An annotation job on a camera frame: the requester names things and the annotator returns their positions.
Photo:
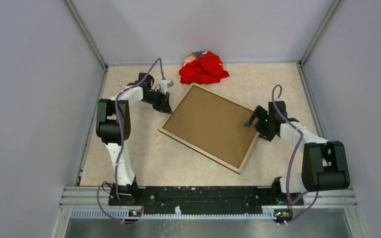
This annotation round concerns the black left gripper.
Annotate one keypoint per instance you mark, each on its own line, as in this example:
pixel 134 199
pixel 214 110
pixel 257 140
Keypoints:
pixel 164 105

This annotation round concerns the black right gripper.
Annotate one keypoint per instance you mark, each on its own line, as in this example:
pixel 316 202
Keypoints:
pixel 260 112

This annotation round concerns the brown backing board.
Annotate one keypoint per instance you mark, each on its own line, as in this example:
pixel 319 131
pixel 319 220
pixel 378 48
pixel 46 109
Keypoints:
pixel 211 126

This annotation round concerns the light wooden picture frame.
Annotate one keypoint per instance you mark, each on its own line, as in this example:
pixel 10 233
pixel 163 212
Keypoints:
pixel 177 138

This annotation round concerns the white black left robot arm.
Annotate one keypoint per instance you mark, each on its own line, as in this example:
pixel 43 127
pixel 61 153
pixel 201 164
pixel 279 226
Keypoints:
pixel 113 124

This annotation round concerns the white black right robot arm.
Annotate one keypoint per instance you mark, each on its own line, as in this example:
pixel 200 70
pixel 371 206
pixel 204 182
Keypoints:
pixel 316 164

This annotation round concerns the crumpled red cloth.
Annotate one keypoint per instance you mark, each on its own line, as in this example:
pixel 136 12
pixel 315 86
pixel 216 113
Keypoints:
pixel 202 67

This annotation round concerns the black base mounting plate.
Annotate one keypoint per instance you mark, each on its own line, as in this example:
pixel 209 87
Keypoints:
pixel 201 200

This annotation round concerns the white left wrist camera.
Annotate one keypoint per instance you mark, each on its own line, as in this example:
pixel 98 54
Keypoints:
pixel 165 84

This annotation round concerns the aluminium front rail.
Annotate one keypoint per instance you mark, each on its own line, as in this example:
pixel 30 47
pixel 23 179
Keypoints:
pixel 92 202

